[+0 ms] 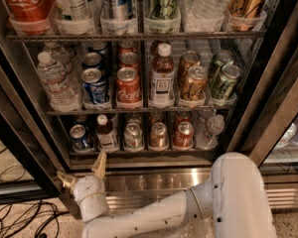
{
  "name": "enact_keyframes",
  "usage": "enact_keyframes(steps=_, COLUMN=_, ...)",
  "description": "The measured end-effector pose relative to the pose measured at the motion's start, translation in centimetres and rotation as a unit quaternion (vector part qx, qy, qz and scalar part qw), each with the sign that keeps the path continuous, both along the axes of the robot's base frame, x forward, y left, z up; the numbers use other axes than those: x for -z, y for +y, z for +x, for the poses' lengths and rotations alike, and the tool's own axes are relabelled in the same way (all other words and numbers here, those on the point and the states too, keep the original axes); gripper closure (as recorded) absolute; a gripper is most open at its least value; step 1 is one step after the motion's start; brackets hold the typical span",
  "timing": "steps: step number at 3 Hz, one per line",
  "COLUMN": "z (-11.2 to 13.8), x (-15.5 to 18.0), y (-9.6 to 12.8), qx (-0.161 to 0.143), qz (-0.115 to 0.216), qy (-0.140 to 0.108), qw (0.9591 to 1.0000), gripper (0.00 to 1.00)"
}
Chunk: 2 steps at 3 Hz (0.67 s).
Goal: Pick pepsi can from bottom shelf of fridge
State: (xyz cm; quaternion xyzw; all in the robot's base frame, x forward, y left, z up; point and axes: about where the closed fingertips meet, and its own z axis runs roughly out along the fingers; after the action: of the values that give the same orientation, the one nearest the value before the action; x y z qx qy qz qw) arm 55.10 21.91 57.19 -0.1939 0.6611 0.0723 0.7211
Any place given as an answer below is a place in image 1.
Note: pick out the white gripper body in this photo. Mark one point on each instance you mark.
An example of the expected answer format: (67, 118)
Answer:
(84, 186)

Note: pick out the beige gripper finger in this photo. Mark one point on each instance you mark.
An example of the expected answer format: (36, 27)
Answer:
(99, 166)
(69, 181)

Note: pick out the blue pepsi can bottom shelf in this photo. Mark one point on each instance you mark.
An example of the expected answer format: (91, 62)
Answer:
(80, 138)

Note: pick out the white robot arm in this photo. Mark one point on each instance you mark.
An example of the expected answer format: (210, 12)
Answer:
(234, 196)

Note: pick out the tea bottle bottom shelf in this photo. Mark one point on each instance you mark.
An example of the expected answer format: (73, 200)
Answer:
(106, 134)

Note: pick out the tea bottle shelf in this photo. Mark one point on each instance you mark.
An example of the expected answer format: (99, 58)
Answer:
(162, 77)
(106, 134)

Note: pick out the silver can bottom shelf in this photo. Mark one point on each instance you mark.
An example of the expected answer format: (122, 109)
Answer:
(133, 139)

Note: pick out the fridge glass door left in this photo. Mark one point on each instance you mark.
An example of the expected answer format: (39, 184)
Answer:
(25, 172)

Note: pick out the fridge glass door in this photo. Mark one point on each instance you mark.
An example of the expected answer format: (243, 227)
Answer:
(25, 172)
(269, 100)

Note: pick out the brown can bottom shelf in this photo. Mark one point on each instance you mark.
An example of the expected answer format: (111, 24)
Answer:
(158, 136)

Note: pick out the front pepsi can middle shelf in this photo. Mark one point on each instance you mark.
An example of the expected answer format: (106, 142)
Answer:
(95, 86)

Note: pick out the water bottle middle shelf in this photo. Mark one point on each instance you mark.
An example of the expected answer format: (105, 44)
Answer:
(59, 88)

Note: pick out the water bottle shelf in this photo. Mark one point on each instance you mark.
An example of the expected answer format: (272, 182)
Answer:
(207, 138)
(59, 88)
(205, 15)

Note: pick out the front coca-cola can middle shelf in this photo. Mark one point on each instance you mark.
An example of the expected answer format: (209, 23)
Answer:
(128, 90)

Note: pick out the coca-cola can shelf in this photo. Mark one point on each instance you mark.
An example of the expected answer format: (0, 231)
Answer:
(128, 90)
(129, 59)
(30, 17)

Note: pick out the red can bottom shelf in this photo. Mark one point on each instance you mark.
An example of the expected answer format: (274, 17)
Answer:
(183, 136)

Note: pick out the tea bottle middle shelf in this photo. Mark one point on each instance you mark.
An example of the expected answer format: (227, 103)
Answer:
(162, 77)

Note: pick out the water bottle bottom shelf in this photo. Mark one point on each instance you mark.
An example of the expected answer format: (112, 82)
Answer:
(207, 138)

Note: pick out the front gold can middle shelf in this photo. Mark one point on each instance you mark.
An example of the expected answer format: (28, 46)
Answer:
(192, 92)

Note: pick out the gold can shelf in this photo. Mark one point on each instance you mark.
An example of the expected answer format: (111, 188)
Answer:
(192, 92)
(187, 59)

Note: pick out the rear gold can middle shelf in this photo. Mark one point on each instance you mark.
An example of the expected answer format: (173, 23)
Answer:
(187, 59)

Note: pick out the front green can middle shelf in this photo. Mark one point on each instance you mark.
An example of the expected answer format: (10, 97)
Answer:
(226, 82)

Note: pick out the silver blue can top shelf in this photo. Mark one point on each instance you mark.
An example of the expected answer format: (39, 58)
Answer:
(119, 17)

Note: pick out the silver green can top shelf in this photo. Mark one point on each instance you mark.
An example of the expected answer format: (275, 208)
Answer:
(74, 16)

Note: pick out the green lacroix can top shelf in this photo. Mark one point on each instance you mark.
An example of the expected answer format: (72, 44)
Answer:
(161, 16)

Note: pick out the rear green can middle shelf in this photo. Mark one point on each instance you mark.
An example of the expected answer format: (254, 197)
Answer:
(219, 59)

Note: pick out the coca-cola can top shelf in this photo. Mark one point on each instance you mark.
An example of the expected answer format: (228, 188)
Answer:
(30, 17)

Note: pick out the fridge glass door right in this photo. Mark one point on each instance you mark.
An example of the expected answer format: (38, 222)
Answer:
(269, 100)

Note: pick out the steel fridge base grille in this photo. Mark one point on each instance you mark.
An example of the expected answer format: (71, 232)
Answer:
(129, 190)

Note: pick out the water bottle top shelf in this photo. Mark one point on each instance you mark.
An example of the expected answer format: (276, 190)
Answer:
(205, 15)

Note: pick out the orange can top shelf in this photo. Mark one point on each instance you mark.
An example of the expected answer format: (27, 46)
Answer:
(244, 15)

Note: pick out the clear plastic bin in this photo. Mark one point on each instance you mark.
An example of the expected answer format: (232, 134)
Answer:
(198, 229)

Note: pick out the middle wire shelf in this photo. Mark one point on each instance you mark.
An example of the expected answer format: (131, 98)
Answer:
(137, 110)

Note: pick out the wire shelf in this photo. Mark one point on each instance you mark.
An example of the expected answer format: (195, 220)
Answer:
(138, 37)
(137, 110)

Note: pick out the top wire shelf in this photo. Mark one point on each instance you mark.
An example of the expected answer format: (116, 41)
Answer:
(138, 37)

